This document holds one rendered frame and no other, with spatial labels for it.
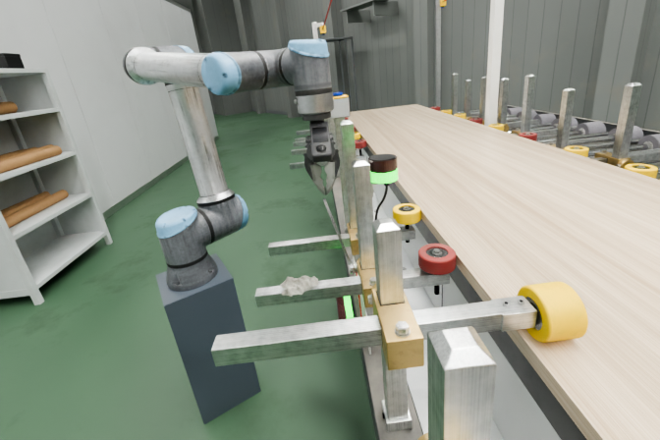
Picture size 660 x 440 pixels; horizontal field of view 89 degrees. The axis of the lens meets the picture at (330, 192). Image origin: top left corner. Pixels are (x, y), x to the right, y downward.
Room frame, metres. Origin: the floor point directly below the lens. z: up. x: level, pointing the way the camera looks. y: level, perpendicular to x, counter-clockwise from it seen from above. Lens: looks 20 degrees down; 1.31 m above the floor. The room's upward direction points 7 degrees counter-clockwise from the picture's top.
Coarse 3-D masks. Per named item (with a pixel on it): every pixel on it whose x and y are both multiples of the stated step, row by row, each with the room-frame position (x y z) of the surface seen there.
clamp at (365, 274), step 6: (360, 270) 0.66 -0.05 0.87; (366, 270) 0.66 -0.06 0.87; (372, 270) 0.65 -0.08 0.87; (360, 276) 0.64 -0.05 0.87; (366, 276) 0.63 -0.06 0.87; (372, 276) 0.63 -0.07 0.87; (366, 282) 0.61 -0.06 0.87; (366, 288) 0.59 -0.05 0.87; (366, 294) 0.59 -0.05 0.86; (366, 300) 0.59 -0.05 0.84; (366, 306) 0.59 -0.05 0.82; (372, 306) 0.59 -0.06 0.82
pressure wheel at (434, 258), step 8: (424, 248) 0.66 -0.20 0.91; (432, 248) 0.66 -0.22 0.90; (440, 248) 0.66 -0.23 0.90; (448, 248) 0.65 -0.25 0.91; (424, 256) 0.63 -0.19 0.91; (432, 256) 0.63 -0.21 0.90; (440, 256) 0.62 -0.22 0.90; (448, 256) 0.62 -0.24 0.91; (424, 264) 0.62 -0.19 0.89; (432, 264) 0.61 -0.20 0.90; (440, 264) 0.60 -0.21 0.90; (448, 264) 0.60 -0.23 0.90; (432, 272) 0.61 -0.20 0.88; (440, 272) 0.60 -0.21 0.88; (448, 272) 0.60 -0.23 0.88
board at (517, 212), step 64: (384, 128) 2.23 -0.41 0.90; (448, 128) 1.99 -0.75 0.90; (448, 192) 0.99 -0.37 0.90; (512, 192) 0.93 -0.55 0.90; (576, 192) 0.88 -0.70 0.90; (640, 192) 0.83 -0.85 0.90; (512, 256) 0.60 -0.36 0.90; (576, 256) 0.57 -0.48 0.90; (640, 256) 0.55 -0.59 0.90; (640, 320) 0.39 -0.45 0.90; (576, 384) 0.31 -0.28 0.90; (640, 384) 0.30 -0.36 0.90
